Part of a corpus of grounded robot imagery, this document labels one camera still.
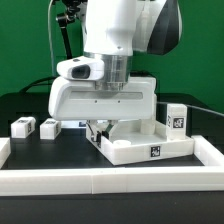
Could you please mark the white marker base plate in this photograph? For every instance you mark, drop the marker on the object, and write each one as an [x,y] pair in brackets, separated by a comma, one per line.
[73,124]

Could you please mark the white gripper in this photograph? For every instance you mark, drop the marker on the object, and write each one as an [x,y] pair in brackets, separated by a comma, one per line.
[79,100]

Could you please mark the white square table top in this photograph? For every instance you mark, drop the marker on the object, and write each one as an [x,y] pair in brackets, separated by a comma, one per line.
[132,142]

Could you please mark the white U-shaped obstacle fence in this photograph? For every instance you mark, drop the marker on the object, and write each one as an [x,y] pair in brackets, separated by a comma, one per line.
[209,176]

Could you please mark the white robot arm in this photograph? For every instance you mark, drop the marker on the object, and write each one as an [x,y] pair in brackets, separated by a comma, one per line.
[98,86]

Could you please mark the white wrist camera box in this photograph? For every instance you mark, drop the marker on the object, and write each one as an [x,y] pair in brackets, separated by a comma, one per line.
[81,68]

